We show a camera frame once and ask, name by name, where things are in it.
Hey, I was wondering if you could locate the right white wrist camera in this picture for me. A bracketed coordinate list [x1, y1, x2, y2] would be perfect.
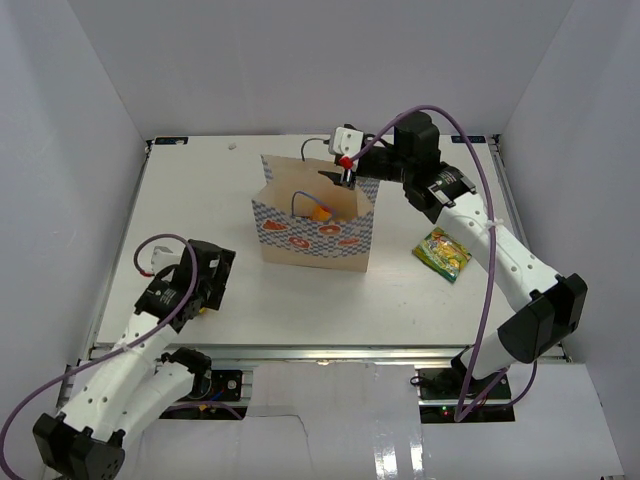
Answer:
[328, 127, 364, 158]

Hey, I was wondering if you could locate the right blue corner label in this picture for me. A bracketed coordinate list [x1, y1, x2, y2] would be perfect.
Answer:
[451, 135, 487, 144]

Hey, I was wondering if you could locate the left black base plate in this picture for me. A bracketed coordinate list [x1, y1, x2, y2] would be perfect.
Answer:
[160, 370, 247, 421]

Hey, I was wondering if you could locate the orange snack pouch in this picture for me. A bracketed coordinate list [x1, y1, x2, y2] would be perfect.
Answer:
[310, 203, 333, 222]

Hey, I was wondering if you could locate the green candy bag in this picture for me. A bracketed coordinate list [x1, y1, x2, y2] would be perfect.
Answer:
[412, 227, 472, 283]

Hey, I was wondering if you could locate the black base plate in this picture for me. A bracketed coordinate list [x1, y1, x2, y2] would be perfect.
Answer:
[409, 368, 516, 425]
[160, 370, 247, 421]

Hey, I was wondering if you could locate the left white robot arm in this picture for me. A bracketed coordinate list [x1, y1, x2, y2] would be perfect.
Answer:
[33, 240, 236, 479]

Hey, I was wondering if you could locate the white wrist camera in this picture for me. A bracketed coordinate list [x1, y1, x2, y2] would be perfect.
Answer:
[328, 127, 364, 158]
[151, 245, 181, 275]

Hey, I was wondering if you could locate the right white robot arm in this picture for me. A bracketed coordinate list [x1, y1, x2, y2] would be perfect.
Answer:
[328, 110, 588, 399]

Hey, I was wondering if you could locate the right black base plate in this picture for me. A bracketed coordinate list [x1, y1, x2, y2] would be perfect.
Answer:
[409, 368, 516, 425]

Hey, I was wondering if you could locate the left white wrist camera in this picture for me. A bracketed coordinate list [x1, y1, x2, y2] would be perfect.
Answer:
[151, 245, 181, 275]

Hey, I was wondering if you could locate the checkered paper bag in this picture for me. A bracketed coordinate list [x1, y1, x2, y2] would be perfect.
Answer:
[251, 154, 379, 273]

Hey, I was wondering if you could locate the left blue corner label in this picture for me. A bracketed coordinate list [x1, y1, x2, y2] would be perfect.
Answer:
[153, 136, 189, 145]

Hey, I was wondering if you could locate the blue corner label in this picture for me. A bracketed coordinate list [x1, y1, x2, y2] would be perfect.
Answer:
[153, 136, 189, 145]
[451, 135, 487, 144]

